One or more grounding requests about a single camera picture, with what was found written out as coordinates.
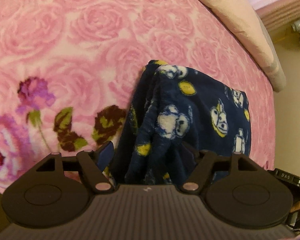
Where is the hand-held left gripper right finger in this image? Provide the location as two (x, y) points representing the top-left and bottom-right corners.
(182, 142), (267, 195)

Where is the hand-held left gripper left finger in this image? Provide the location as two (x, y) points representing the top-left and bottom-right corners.
(36, 141), (115, 194)

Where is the navy printed fleece pajama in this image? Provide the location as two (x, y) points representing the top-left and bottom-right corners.
(102, 59), (252, 186)

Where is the pink rose blanket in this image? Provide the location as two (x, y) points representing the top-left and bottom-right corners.
(0, 0), (277, 196)

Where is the beige pleated curtain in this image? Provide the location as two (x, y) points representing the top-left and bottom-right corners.
(254, 1), (300, 34)

